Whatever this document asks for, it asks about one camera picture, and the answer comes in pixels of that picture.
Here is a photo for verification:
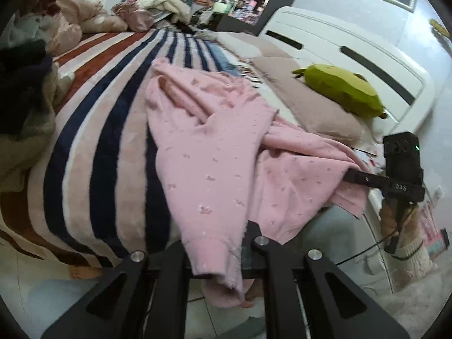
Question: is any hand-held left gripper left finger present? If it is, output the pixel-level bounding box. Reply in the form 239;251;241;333
40;242;188;339

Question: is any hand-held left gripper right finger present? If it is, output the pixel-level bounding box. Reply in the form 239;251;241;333
242;221;410;339

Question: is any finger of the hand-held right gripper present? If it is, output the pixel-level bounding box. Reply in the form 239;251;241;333
343;169;389;190

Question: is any pink dotted garment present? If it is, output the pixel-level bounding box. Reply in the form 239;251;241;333
145;57;370;308

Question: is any person's right forearm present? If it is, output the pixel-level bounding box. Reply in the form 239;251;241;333
399;236;438;294

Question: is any dark and beige clothes pile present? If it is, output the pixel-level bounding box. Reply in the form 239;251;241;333
0;12;76;193

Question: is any person's right hand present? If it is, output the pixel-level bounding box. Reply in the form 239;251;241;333
379;198;421;251

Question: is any pink box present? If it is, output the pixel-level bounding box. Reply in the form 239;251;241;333
420;201;451;258

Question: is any green avocado plush toy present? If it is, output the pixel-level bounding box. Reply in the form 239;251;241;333
292;64;387;120

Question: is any large beige pillow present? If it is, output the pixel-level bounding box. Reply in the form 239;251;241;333
251;56;366;145

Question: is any white fluffy rug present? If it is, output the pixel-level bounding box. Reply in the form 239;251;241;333
367;265;446;339

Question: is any white bed headboard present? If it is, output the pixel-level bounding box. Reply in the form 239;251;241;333
259;6;436;138

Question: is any striped plush blanket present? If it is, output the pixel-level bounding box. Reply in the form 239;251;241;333
0;28;262;279

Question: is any flat pale pillow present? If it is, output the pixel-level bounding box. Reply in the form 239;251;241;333
215;30;294;60

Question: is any dark grey bookshelf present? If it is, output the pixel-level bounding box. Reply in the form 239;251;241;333
215;0;311;36

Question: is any cluttered dark desk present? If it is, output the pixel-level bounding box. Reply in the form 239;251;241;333
192;0;264;32

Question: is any white coat pile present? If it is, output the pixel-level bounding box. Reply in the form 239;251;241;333
138;0;191;25

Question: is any beige duvet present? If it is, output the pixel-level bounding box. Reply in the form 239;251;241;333
46;0;129;55

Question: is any black cable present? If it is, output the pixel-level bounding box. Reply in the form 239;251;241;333
334;201;415;266

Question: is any yellow wall hook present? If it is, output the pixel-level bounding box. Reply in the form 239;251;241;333
429;19;451;38

